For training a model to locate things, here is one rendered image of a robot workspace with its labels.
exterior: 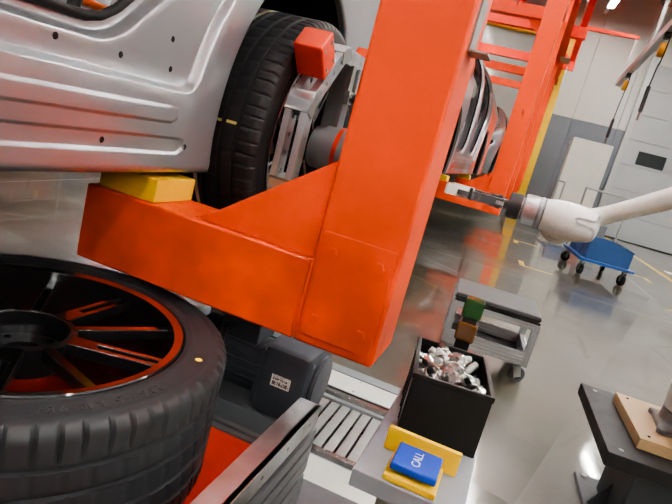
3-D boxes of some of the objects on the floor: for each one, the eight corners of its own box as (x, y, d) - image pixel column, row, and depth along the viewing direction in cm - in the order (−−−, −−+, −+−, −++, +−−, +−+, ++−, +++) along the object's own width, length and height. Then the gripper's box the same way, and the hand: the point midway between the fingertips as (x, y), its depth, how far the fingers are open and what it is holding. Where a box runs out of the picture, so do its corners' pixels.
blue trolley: (557, 257, 741) (583, 185, 721) (605, 271, 732) (632, 198, 712) (573, 273, 644) (603, 190, 624) (628, 289, 635) (660, 205, 615)
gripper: (516, 223, 154) (438, 200, 160) (518, 217, 177) (450, 197, 183) (525, 196, 152) (446, 174, 158) (526, 194, 175) (457, 175, 181)
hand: (453, 188), depth 170 cm, fingers open, 12 cm apart
